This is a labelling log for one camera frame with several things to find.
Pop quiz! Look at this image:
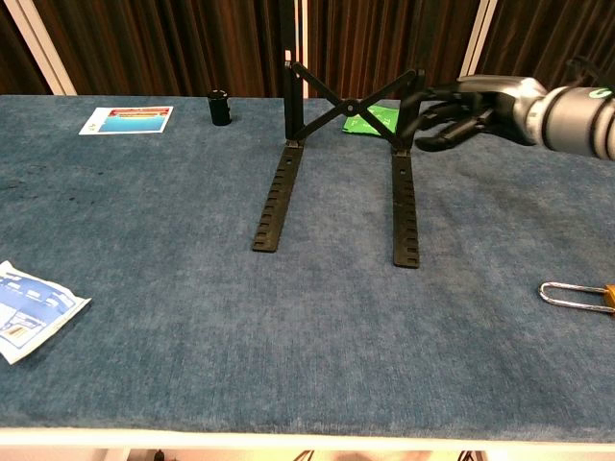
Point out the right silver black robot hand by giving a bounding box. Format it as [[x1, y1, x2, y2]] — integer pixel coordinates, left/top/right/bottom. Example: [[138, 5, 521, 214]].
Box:
[[413, 75, 549, 153]]

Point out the black folding stand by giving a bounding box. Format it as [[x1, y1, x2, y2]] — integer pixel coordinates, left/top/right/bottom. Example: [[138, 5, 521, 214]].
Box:
[[251, 47, 427, 269]]

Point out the dark pleated curtain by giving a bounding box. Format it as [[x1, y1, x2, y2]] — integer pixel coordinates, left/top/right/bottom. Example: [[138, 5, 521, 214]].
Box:
[[475, 0, 615, 92], [31, 0, 295, 97], [306, 0, 484, 102], [0, 4, 52, 96]]

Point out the green sachet packet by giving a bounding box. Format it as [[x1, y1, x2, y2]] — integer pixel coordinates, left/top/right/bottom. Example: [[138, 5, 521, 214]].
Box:
[[342, 106, 400, 135]]

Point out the brass long shackle padlock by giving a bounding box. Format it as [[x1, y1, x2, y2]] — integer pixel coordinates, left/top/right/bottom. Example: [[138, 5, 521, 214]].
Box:
[[538, 280, 615, 314]]

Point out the small black cylinder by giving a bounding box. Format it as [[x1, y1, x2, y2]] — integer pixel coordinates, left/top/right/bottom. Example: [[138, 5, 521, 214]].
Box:
[[207, 87, 234, 127]]

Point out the blue felt table cover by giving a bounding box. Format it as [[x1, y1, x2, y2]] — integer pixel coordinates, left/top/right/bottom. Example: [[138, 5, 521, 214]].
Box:
[[0, 94, 615, 443]]

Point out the red blue photo card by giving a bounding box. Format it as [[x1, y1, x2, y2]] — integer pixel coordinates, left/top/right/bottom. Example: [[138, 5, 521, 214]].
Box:
[[78, 106, 175, 136]]

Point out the blue white plastic packet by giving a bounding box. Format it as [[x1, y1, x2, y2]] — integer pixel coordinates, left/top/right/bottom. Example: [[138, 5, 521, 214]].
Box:
[[0, 260, 92, 365]]

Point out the white frame post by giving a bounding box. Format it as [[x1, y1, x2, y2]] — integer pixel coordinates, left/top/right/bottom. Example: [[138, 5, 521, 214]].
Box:
[[463, 0, 499, 81], [291, 0, 308, 101], [2, 0, 78, 96]]

